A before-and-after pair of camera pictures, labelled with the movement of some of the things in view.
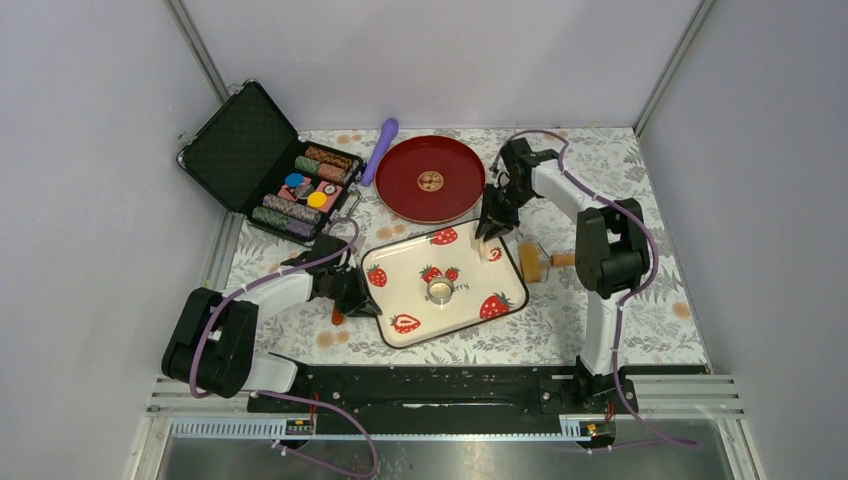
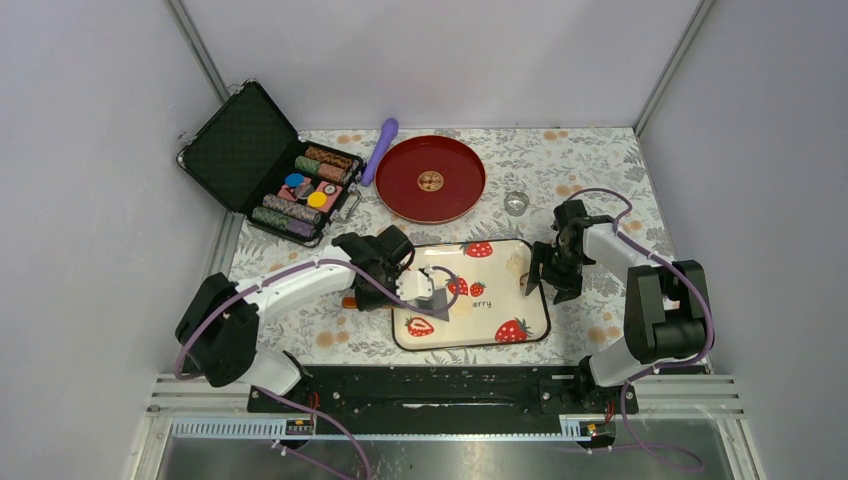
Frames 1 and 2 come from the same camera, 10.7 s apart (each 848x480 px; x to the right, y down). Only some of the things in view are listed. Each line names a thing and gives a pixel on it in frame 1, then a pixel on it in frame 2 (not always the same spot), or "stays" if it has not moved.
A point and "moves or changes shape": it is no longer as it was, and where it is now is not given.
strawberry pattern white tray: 438,281 moves or changes shape
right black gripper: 492,220 → 568,287
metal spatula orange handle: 337,317 → 436,302
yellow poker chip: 317,199 stays
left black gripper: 361,303 → 365,302
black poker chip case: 250,155 stays
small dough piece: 485,250 → 518,264
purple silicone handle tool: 389,129 stays
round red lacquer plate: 430,179 stays
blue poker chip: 294,180 stays
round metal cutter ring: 440,290 moves or changes shape
